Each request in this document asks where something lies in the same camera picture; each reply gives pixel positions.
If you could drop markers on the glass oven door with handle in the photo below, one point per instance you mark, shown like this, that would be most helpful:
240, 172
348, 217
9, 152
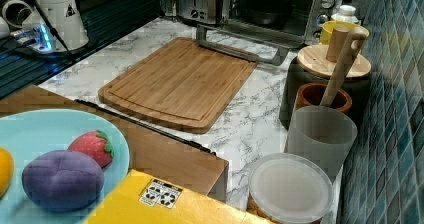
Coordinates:
201, 39

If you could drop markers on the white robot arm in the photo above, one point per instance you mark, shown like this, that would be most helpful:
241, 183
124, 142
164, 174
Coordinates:
57, 26

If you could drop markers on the dark pan inside oven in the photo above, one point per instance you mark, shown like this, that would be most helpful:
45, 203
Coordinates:
268, 12

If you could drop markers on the stainless steel toaster oven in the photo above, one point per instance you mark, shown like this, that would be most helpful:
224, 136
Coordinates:
301, 27

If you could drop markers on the bamboo cutting board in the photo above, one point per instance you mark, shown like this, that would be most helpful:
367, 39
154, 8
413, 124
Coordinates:
182, 86

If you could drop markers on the brown utensil holder cup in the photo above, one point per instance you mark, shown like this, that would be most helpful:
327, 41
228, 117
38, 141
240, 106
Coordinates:
312, 93

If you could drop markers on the stainless steel two-slot toaster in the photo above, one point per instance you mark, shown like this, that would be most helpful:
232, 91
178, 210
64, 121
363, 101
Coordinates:
203, 11

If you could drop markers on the frosted translucent cup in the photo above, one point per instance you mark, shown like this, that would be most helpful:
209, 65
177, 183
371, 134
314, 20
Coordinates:
322, 135

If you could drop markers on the clear jar with plastic lid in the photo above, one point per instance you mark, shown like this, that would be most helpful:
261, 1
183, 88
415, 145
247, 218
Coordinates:
289, 189

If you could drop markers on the yellow cereal box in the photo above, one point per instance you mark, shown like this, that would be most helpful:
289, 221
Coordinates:
143, 199

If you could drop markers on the red toy strawberry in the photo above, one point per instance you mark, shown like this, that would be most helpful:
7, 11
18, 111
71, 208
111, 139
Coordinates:
95, 144

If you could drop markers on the yellow mug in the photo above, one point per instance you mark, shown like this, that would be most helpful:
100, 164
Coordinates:
327, 29

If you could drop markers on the wooden spatula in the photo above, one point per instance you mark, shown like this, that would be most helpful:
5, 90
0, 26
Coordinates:
348, 54

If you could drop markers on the white capped bottle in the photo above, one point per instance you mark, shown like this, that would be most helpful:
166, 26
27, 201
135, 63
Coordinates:
346, 13

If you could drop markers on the purple plush fruit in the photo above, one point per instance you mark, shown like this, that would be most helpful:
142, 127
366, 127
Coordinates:
63, 180

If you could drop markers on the light blue plate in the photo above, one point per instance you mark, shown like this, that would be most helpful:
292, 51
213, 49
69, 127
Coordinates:
30, 134

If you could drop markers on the yellow toy lemon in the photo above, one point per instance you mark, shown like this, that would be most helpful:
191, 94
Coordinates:
6, 170

